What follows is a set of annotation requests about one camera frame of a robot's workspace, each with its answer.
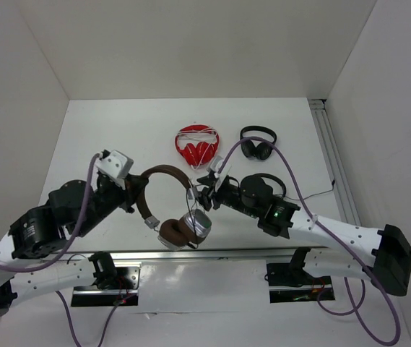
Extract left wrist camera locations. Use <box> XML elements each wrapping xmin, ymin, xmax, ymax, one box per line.
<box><xmin>95</xmin><ymin>150</ymin><xmax>134</xmax><ymax>190</ymax></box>

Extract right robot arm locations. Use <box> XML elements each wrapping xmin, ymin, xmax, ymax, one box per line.
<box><xmin>197</xmin><ymin>173</ymin><xmax>411</xmax><ymax>296</ymax></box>

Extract brown silver headphones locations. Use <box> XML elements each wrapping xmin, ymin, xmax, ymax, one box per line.
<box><xmin>137</xmin><ymin>164</ymin><xmax>212</xmax><ymax>250</ymax></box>

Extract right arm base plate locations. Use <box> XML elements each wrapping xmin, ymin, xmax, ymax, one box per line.
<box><xmin>264</xmin><ymin>262</ymin><xmax>332</xmax><ymax>288</ymax></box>

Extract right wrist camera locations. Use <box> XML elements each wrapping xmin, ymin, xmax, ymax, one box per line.
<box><xmin>208</xmin><ymin>155</ymin><xmax>230</xmax><ymax>192</ymax></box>

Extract white front cover panel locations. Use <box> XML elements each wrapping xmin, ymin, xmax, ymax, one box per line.
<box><xmin>138</xmin><ymin>260</ymin><xmax>269</xmax><ymax>313</ymax></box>

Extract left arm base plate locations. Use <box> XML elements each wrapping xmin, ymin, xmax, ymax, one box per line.
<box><xmin>71</xmin><ymin>262</ymin><xmax>141</xmax><ymax>307</ymax></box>

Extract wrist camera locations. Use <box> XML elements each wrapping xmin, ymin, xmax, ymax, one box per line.
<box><xmin>95</xmin><ymin>150</ymin><xmax>134</xmax><ymax>190</ymax></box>
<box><xmin>208</xmin><ymin>155</ymin><xmax>230</xmax><ymax>192</ymax></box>

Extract far black headphones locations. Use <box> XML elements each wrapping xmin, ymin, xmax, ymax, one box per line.
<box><xmin>239</xmin><ymin>125</ymin><xmax>277</xmax><ymax>161</ymax></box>

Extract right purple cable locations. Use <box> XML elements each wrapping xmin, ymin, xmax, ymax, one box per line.
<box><xmin>219</xmin><ymin>140</ymin><xmax>402</xmax><ymax>344</ymax></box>

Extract near black headphones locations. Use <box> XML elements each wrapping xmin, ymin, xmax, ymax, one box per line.
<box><xmin>241</xmin><ymin>173</ymin><xmax>287</xmax><ymax>198</ymax></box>

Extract white cable of red headphones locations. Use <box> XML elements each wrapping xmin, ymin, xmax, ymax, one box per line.
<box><xmin>176</xmin><ymin>126</ymin><xmax>217</xmax><ymax>172</ymax></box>

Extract red headphones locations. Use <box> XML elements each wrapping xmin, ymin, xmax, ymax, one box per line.
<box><xmin>174</xmin><ymin>124</ymin><xmax>220</xmax><ymax>169</ymax></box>

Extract black headphones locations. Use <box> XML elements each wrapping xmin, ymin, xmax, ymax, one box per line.
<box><xmin>241</xmin><ymin>173</ymin><xmax>287</xmax><ymax>198</ymax></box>
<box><xmin>239</xmin><ymin>125</ymin><xmax>277</xmax><ymax>161</ymax></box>

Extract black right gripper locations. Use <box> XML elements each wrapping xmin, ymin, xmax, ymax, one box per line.
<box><xmin>188</xmin><ymin>173</ymin><xmax>259</xmax><ymax>218</ymax></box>

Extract front aluminium rail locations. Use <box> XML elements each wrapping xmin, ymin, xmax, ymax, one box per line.
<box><xmin>27</xmin><ymin>247</ymin><xmax>336</xmax><ymax>264</ymax></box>

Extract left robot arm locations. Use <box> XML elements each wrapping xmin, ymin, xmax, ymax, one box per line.
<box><xmin>0</xmin><ymin>174</ymin><xmax>148</xmax><ymax>317</ymax></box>

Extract aluminium rail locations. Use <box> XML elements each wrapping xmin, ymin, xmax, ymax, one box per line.
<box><xmin>308</xmin><ymin>99</ymin><xmax>362</xmax><ymax>226</ymax></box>
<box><xmin>27</xmin><ymin>247</ymin><xmax>336</xmax><ymax>264</ymax></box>

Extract right aluminium rail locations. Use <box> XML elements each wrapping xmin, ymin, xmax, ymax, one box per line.
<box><xmin>308</xmin><ymin>99</ymin><xmax>362</xmax><ymax>226</ymax></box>

